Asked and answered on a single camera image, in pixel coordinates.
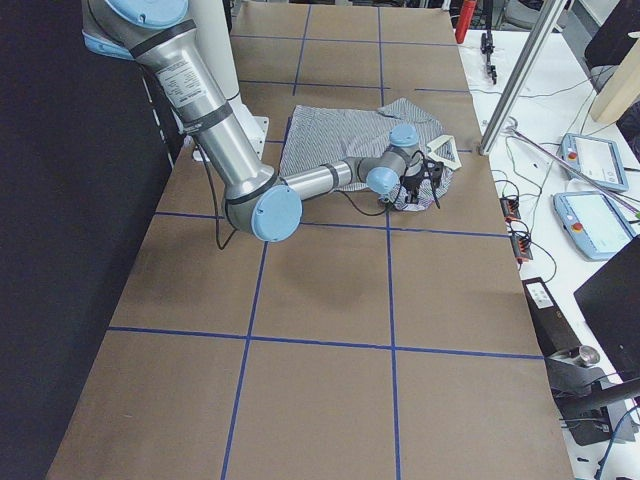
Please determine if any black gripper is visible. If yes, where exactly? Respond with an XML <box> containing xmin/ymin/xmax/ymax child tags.
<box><xmin>402</xmin><ymin>168</ymin><xmax>426</xmax><ymax>203</ymax></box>

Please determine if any blue white striped polo shirt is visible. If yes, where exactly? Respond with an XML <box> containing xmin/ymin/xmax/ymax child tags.
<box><xmin>280</xmin><ymin>98</ymin><xmax>462</xmax><ymax>211</ymax></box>

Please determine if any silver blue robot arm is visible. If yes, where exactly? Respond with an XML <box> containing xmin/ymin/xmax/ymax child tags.
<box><xmin>82</xmin><ymin>1</ymin><xmax>419</xmax><ymax>242</ymax></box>

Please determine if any black orange terminal block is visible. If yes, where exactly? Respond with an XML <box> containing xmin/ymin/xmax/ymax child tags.
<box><xmin>499</xmin><ymin>195</ymin><xmax>533</xmax><ymax>265</ymax></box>

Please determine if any silver reacher grabber tool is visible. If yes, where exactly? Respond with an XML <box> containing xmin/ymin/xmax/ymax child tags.
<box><xmin>504</xmin><ymin>117</ymin><xmax>639</xmax><ymax>219</ymax></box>

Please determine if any black tripod stick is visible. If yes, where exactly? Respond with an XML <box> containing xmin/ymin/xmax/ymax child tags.
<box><xmin>480</xmin><ymin>0</ymin><xmax>497</xmax><ymax>85</ymax></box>

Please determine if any near blue teach pendant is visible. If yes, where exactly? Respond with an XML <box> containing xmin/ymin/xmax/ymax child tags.
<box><xmin>553</xmin><ymin>191</ymin><xmax>636</xmax><ymax>261</ymax></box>

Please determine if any blue teach pendant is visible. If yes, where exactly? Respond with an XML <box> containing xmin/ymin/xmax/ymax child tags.
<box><xmin>553</xmin><ymin>191</ymin><xmax>636</xmax><ymax>261</ymax></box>
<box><xmin>560</xmin><ymin>133</ymin><xmax>629</xmax><ymax>192</ymax></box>

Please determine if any far blue teach pendant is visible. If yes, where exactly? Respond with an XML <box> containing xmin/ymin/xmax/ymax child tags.
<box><xmin>560</xmin><ymin>133</ymin><xmax>629</xmax><ymax>192</ymax></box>

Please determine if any black rectangular box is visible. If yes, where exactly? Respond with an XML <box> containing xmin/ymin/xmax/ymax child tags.
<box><xmin>522</xmin><ymin>277</ymin><xmax>582</xmax><ymax>357</ymax></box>

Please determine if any red cylinder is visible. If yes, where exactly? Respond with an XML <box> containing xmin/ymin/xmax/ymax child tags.
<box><xmin>455</xmin><ymin>0</ymin><xmax>477</xmax><ymax>44</ymax></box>

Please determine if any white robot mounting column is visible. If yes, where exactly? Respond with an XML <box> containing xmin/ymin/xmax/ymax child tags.
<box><xmin>189</xmin><ymin>0</ymin><xmax>269</xmax><ymax>159</ymax></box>

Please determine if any black monitor stand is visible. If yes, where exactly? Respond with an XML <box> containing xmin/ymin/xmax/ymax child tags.
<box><xmin>545</xmin><ymin>352</ymin><xmax>639</xmax><ymax>446</ymax></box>

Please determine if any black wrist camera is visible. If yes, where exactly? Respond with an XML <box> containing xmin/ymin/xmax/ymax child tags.
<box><xmin>423</xmin><ymin>160</ymin><xmax>444</xmax><ymax>188</ymax></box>

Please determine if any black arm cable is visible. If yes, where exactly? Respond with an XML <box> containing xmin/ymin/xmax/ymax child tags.
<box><xmin>191</xmin><ymin>134</ymin><xmax>238</xmax><ymax>251</ymax></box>

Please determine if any aluminium frame post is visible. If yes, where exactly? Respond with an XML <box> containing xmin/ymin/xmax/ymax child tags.
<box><xmin>479</xmin><ymin>0</ymin><xmax>566</xmax><ymax>155</ymax></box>

